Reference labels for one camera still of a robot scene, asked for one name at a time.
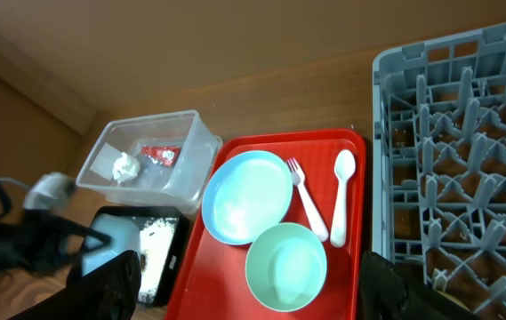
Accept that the clear plastic waste bin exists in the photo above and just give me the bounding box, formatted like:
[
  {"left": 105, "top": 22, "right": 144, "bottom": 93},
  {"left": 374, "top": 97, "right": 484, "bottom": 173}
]
[{"left": 76, "top": 110, "right": 222, "bottom": 214}]

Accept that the white plastic spoon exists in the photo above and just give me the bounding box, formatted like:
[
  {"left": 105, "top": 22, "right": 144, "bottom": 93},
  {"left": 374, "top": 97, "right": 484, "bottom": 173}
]
[{"left": 330, "top": 149, "right": 356, "bottom": 248}]

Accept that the light blue plate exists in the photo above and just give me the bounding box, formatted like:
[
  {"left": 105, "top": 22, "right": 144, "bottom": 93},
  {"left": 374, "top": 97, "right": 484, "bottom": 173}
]
[{"left": 201, "top": 150, "right": 293, "bottom": 245}]

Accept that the crumpled white tissue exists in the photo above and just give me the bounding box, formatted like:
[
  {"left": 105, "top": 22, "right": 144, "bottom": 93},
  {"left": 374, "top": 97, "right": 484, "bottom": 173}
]
[{"left": 112, "top": 152, "right": 141, "bottom": 183}]

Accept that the black waste tray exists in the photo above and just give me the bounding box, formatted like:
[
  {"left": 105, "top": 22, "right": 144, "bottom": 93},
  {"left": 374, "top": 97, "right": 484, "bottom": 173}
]
[{"left": 68, "top": 206, "right": 190, "bottom": 308}]

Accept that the light blue bowl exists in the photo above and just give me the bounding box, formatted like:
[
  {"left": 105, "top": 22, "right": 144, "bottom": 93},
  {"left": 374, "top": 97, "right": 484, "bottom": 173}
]
[{"left": 81, "top": 213, "right": 141, "bottom": 276}]

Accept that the food scraps and rice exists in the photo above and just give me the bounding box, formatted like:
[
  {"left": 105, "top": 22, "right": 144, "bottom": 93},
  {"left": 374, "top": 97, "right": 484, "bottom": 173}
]
[{"left": 138, "top": 217, "right": 179, "bottom": 306}]

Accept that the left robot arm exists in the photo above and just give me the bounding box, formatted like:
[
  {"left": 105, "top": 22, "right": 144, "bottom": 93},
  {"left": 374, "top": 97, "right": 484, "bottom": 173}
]
[{"left": 0, "top": 172, "right": 111, "bottom": 276}]

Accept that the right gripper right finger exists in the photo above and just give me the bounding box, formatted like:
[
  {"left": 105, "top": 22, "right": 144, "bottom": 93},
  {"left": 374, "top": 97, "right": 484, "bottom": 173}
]
[{"left": 359, "top": 252, "right": 478, "bottom": 320}]

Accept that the red snack wrapper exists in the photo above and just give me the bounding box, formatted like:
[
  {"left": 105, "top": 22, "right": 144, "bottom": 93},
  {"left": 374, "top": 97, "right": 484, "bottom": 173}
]
[{"left": 141, "top": 146, "right": 181, "bottom": 167}]

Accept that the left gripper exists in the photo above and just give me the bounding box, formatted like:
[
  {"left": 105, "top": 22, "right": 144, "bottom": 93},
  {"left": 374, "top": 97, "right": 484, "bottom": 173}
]
[{"left": 0, "top": 210, "right": 110, "bottom": 272}]

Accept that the mint green bowl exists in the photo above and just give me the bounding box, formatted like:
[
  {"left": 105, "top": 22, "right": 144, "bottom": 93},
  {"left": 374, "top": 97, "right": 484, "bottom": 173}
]
[{"left": 245, "top": 222, "right": 327, "bottom": 313}]

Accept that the grey dishwasher rack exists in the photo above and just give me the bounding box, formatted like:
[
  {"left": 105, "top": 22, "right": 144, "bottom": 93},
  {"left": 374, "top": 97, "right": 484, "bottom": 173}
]
[{"left": 372, "top": 23, "right": 506, "bottom": 319}]

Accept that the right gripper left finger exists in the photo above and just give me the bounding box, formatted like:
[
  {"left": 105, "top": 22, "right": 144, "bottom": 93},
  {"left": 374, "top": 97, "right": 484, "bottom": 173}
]
[{"left": 10, "top": 251, "right": 141, "bottom": 320}]

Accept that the red serving tray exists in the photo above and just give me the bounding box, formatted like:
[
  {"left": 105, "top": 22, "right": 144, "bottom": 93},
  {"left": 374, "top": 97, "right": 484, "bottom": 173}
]
[{"left": 165, "top": 129, "right": 366, "bottom": 319}]

